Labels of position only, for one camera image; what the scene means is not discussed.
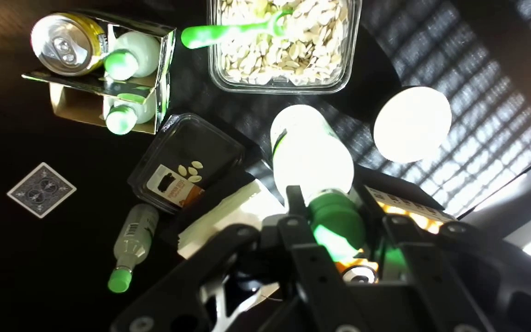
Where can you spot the glass bottle with green cap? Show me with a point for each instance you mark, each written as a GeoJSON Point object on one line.
{"type": "Point", "coordinates": [314, 166]}

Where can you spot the open cardboard box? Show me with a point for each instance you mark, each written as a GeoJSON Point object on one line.
{"type": "Point", "coordinates": [111, 85]}

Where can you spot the clear container of seeds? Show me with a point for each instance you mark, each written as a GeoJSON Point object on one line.
{"type": "Point", "coordinates": [284, 43]}

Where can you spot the small bottle with green cap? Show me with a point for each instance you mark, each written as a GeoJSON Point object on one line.
{"type": "Point", "coordinates": [127, 111]}
{"type": "Point", "coordinates": [131, 56]}

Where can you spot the clear plastic bottle green cap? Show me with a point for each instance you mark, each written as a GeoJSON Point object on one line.
{"type": "Point", "coordinates": [131, 242]}

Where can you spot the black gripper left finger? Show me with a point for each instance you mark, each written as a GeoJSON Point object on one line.
{"type": "Point", "coordinates": [303, 270]}

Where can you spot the green plastic spoon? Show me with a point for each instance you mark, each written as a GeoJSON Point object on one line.
{"type": "Point", "coordinates": [229, 32]}

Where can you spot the yellow snack bag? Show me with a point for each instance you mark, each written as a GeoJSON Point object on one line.
{"type": "Point", "coordinates": [409, 211]}

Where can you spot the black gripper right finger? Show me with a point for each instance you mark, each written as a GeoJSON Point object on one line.
{"type": "Point", "coordinates": [409, 283]}

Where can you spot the gold drink can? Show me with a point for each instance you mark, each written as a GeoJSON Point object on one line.
{"type": "Point", "coordinates": [67, 43]}

